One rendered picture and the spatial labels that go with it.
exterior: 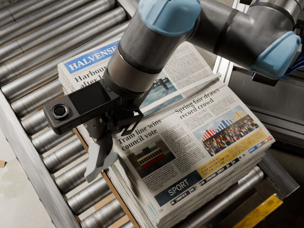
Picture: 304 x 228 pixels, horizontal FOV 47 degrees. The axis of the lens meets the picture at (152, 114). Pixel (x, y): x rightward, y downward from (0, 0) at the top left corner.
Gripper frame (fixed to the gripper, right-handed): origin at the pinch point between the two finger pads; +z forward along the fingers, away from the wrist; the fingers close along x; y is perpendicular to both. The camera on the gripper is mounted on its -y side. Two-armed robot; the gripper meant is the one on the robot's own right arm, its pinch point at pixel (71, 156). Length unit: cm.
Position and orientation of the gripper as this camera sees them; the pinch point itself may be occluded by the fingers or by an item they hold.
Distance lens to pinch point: 65.9
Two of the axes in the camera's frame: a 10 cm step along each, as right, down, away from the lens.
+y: 6.8, -1.5, 7.2
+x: -5.6, -7.4, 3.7
